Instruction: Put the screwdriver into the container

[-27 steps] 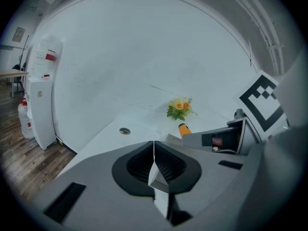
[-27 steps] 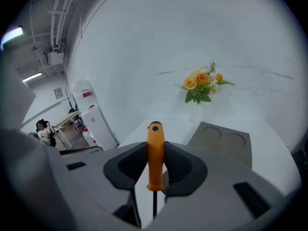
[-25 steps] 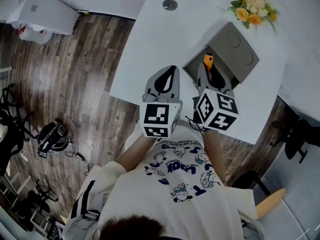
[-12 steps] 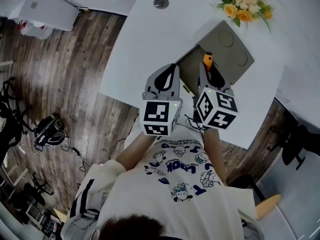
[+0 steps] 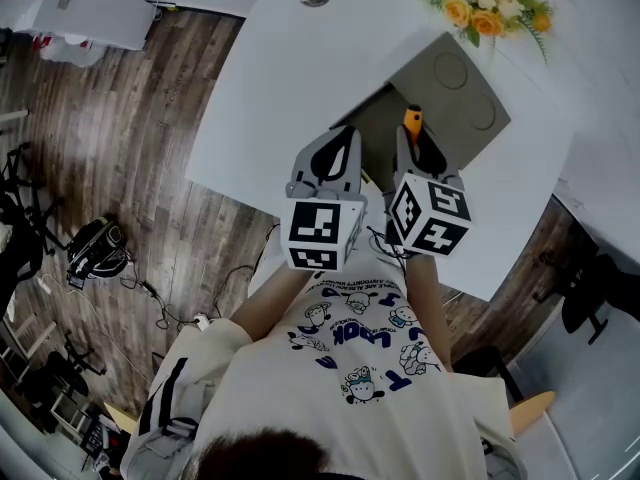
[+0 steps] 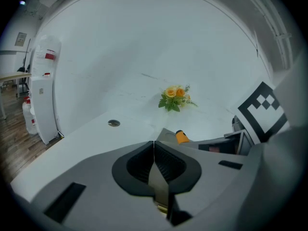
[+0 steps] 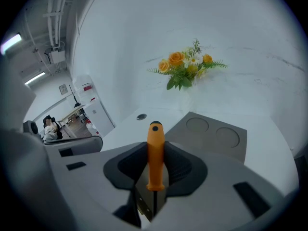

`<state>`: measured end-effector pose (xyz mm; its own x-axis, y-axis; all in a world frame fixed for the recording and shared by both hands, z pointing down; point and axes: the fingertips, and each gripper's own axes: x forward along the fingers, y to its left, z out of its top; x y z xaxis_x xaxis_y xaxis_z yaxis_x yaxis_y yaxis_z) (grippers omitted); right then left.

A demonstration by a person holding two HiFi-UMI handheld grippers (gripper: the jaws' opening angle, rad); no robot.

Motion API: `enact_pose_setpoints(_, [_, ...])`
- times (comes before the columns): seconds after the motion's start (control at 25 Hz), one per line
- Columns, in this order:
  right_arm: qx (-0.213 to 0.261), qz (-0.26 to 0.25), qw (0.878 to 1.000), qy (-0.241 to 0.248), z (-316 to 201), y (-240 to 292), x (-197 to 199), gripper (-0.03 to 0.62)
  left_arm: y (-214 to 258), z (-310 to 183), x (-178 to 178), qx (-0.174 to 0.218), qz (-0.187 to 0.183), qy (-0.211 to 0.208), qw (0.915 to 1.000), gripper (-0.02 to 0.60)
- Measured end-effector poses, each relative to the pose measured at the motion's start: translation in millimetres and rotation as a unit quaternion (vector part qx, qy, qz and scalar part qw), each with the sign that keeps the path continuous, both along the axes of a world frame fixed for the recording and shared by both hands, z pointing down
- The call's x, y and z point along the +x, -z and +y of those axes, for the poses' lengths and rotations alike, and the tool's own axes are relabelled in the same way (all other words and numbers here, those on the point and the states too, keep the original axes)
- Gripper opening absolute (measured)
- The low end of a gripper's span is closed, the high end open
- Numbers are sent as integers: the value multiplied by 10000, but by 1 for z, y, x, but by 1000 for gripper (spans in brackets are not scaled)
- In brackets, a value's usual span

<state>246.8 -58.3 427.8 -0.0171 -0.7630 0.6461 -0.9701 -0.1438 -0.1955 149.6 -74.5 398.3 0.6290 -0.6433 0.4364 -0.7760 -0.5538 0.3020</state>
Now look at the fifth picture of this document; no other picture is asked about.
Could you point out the white cabinet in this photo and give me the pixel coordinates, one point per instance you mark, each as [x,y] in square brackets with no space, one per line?
[95,8]

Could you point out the clear plastic bags red print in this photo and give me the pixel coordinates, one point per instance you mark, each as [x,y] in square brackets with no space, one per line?
[70,50]

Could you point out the white power strip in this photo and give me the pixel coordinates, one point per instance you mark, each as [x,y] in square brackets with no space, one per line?
[202,322]

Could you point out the grey box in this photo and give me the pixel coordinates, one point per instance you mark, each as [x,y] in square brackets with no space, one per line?
[450,98]

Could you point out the person's left forearm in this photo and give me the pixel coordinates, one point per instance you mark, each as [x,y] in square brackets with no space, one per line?
[272,303]

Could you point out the light wooden desk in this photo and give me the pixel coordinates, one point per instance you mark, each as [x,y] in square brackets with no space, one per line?
[120,415]

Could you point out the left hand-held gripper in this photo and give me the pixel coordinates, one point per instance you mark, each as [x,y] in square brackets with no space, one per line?
[315,228]

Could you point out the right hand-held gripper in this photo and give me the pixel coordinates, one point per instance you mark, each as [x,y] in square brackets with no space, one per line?
[435,218]

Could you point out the black backpack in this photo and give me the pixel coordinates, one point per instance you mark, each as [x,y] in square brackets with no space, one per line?
[97,253]

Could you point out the yellow and white flower bouquet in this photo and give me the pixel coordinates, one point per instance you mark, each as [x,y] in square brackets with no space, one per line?
[487,8]

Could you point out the person's right forearm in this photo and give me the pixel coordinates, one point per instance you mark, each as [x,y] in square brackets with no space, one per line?
[427,308]

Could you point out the black office chair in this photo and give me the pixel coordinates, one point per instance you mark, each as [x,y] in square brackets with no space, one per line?
[595,288]
[70,373]
[20,238]

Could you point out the yellow wooden chair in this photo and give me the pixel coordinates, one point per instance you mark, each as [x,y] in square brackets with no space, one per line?
[532,410]

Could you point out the white printed t-shirt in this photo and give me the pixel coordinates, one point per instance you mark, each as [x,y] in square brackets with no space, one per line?
[325,418]

